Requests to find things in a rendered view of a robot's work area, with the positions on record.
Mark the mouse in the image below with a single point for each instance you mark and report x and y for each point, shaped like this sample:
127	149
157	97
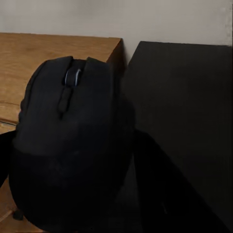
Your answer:
73	145

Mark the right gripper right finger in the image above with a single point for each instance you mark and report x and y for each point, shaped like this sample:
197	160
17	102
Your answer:
168	201

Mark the swivel chair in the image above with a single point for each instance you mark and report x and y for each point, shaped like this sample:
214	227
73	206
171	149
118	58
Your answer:
17	215

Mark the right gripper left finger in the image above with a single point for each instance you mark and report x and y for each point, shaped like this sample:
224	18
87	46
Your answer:
5	154

